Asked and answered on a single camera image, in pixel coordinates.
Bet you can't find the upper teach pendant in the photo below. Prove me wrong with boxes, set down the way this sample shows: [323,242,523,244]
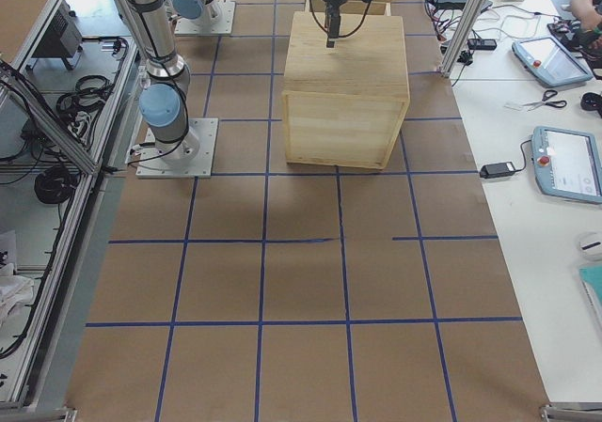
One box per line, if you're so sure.
[512,36,594,87]

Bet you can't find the aluminium side frame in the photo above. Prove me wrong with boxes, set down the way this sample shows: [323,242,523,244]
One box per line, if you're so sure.
[1,0,139,411]

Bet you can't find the wooden drawer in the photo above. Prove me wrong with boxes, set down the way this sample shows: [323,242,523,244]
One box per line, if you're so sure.
[305,0,392,15]

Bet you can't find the coiled black cable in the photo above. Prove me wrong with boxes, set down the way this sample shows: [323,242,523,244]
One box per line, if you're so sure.
[33,165,78,206]

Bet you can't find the black scissors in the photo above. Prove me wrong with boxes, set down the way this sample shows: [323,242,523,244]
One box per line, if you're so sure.
[524,89,567,111]

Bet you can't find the lower teach pendant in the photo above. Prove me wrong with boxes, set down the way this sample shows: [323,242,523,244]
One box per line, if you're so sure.
[531,126,601,205]

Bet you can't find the teach pendant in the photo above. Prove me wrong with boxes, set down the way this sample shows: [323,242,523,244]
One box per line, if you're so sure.
[531,126,601,205]
[512,36,594,87]

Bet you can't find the aluminium frame post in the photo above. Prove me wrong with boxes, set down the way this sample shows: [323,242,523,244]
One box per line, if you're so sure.
[440,0,485,78]

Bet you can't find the wooden drawer cabinet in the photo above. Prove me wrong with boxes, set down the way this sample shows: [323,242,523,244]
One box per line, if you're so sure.
[282,11,410,169]

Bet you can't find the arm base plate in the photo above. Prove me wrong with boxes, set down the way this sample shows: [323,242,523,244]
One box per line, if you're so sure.
[173,0,236,37]
[135,117,218,179]

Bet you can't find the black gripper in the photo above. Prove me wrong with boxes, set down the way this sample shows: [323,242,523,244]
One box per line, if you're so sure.
[323,0,348,48]

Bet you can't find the black power brick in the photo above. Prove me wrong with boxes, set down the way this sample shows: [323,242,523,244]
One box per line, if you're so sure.
[479,162,516,180]

